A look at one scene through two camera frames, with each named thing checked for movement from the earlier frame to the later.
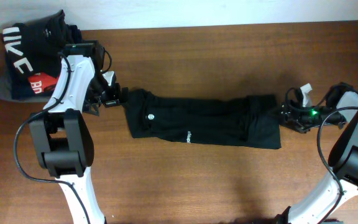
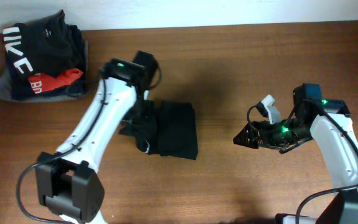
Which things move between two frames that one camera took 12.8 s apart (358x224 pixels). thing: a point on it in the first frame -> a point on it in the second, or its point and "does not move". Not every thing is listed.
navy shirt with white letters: x=18 y=65 does not move
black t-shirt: x=250 y=121 -> x=171 y=134
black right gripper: x=298 y=125 -> x=267 y=141
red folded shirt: x=42 y=83 does not move
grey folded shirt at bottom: x=2 y=88 does not move
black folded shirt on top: x=43 y=38 does not move
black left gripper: x=114 y=99 -> x=146 y=116
